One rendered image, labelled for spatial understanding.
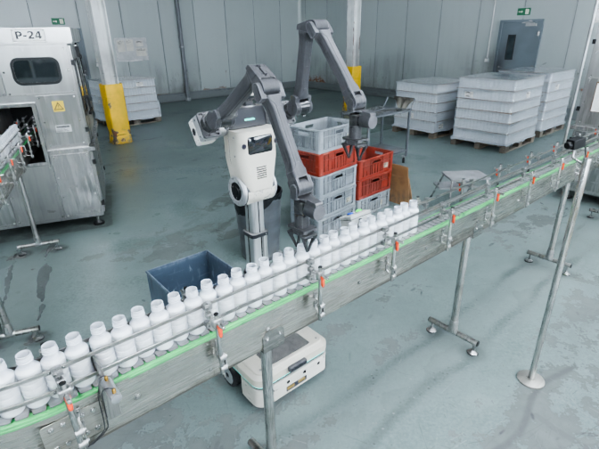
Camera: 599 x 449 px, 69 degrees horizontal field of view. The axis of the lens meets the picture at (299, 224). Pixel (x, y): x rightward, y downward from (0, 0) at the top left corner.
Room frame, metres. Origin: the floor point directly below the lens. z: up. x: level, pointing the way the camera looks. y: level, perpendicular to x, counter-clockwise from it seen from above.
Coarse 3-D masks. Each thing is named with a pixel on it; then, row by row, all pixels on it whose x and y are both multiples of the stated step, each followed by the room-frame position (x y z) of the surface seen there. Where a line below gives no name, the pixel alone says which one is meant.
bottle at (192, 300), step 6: (186, 288) 1.21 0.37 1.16; (192, 288) 1.22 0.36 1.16; (186, 294) 1.19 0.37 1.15; (192, 294) 1.19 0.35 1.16; (186, 300) 1.19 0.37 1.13; (192, 300) 1.18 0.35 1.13; (198, 300) 1.19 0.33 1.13; (186, 306) 1.18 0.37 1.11; (192, 306) 1.17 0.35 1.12; (198, 312) 1.18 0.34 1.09; (186, 318) 1.19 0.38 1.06; (192, 318) 1.17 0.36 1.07; (198, 318) 1.18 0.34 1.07; (204, 318) 1.21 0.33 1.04; (192, 324) 1.17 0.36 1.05; (198, 330) 1.18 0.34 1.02; (204, 330) 1.19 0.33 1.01
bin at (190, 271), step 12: (204, 252) 1.89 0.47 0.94; (168, 264) 1.77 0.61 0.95; (180, 264) 1.81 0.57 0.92; (192, 264) 1.84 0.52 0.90; (204, 264) 1.89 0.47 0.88; (216, 264) 1.83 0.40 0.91; (156, 276) 1.73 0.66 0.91; (168, 276) 1.77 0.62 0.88; (180, 276) 1.80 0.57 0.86; (192, 276) 1.84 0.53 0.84; (204, 276) 1.88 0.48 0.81; (216, 276) 1.84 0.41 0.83; (228, 276) 1.75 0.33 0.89; (156, 288) 1.63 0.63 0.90; (168, 288) 1.76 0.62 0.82; (180, 288) 1.80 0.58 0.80
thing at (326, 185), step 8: (344, 168) 4.18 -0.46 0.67; (352, 168) 4.29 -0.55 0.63; (312, 176) 3.95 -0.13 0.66; (328, 176) 4.00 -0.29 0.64; (336, 176) 4.50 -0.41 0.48; (344, 176) 4.19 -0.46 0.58; (352, 176) 4.29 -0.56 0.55; (320, 184) 3.91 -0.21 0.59; (328, 184) 4.00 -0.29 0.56; (336, 184) 4.10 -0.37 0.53; (344, 184) 4.20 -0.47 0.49; (352, 184) 4.29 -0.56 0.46; (320, 192) 3.91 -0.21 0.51; (328, 192) 4.00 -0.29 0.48
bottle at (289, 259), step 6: (288, 252) 1.46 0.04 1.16; (288, 258) 1.46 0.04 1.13; (294, 258) 1.47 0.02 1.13; (288, 264) 1.44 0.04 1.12; (294, 264) 1.45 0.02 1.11; (294, 270) 1.45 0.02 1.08; (288, 276) 1.44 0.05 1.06; (294, 276) 1.45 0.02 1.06; (288, 282) 1.44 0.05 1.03; (288, 288) 1.44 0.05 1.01; (294, 288) 1.46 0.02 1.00
